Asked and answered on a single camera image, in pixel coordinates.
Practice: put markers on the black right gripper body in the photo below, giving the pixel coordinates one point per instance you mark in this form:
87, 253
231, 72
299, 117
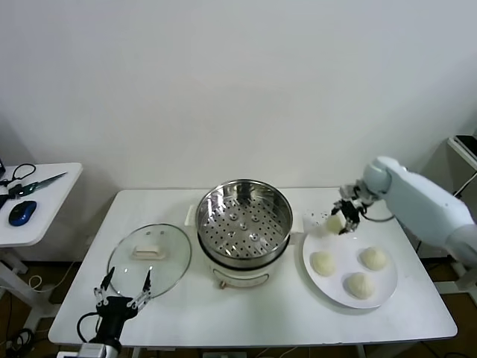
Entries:
351, 212

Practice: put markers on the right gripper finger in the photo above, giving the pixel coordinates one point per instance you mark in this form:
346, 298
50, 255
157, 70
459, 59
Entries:
338, 209
351, 225

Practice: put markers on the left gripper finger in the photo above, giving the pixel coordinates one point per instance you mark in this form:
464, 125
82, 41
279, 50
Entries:
148, 289
101, 294

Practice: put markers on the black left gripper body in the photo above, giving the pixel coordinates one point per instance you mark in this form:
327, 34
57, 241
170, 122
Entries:
113, 307

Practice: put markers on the white steamed baozi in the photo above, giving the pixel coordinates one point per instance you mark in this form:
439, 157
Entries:
359, 285
323, 263
373, 258
333, 225

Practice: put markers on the round glass pot lid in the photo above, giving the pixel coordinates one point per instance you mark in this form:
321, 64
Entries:
164, 268

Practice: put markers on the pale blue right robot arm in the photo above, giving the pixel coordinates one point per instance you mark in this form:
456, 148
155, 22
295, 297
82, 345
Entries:
421, 201

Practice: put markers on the perforated steel steamer basket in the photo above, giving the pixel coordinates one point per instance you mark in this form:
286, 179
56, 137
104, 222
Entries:
223, 238

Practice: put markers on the round white plate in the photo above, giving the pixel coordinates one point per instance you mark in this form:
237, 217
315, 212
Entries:
331, 289

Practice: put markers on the white electric cooker base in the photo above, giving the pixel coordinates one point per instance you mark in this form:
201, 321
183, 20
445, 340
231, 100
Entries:
242, 277

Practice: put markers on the white side table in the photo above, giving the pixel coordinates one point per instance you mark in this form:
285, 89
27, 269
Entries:
56, 201

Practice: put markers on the blue computer mouse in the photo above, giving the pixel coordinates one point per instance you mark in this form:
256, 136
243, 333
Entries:
23, 213

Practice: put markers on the black flat device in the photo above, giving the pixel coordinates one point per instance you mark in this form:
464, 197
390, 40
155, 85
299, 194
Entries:
467, 142

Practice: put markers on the black screen device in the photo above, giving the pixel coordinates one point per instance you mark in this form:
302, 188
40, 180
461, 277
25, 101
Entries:
2, 168

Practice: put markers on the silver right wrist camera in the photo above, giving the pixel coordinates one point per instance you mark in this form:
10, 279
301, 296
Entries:
352, 191

